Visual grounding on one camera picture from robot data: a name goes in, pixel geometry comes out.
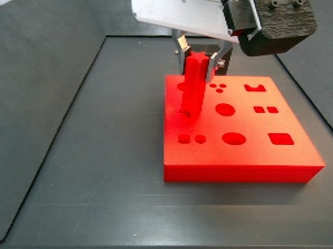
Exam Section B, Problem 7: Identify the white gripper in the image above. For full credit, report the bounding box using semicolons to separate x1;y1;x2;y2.
131;0;238;83

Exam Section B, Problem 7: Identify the red star peg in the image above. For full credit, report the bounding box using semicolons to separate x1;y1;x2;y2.
179;52;210;118

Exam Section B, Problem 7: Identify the red shape sorter block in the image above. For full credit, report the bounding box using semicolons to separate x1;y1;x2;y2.
165;76;325;183

